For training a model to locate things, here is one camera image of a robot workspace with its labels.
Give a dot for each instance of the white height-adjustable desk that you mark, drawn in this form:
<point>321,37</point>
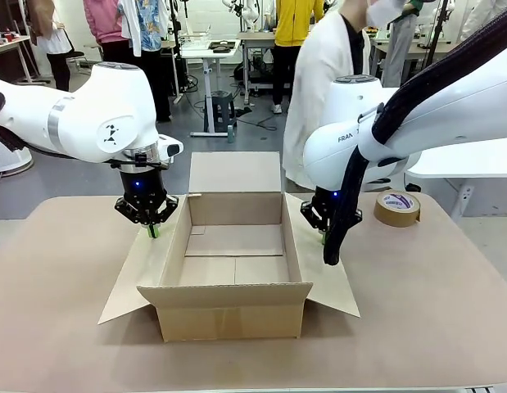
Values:
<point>208,53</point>

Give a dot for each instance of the person in yellow jacket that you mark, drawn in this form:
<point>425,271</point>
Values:
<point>292,24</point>

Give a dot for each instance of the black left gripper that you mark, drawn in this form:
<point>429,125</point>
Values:
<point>143,188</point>

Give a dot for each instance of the person in white cardigan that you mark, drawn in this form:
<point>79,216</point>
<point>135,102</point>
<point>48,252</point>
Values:
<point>318,82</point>

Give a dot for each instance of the brown packing tape roll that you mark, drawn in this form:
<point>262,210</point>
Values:
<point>396,217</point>

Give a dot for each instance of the person in pink shirt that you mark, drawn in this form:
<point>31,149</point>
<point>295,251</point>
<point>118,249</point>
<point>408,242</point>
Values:
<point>105,20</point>

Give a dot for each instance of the person in grey trousers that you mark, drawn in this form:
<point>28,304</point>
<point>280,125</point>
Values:
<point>400,45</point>

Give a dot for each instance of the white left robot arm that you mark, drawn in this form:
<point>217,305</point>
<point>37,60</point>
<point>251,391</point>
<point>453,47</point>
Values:
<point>93,110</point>

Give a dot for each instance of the brown cardboard box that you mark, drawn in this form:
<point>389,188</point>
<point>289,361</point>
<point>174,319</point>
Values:
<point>228,315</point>

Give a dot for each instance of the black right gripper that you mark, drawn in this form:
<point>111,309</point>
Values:
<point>324,202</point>

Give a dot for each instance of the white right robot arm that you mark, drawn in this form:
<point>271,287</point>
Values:
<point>441,102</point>

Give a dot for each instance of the grey plastic stool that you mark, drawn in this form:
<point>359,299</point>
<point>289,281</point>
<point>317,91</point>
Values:
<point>220,112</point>

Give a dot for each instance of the blue floral hanging shirt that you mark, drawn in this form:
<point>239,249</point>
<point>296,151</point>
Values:
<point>152,24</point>

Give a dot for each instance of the person in white blouse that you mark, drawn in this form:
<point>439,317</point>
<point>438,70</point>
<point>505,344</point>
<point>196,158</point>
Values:
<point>56,41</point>

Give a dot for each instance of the grey background table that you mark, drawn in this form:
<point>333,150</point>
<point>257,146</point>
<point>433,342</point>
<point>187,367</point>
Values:
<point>257,39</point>

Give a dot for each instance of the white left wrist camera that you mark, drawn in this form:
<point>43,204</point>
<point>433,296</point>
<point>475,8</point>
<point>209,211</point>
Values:
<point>171,148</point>

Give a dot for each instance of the white side table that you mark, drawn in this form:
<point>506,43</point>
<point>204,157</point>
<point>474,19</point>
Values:
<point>474,159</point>

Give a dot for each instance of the green bottle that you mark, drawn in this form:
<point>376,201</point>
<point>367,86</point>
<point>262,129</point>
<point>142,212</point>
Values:
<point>231,134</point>

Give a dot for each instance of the black metal chair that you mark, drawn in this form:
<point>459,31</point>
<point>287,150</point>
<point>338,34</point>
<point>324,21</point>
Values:
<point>85,61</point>

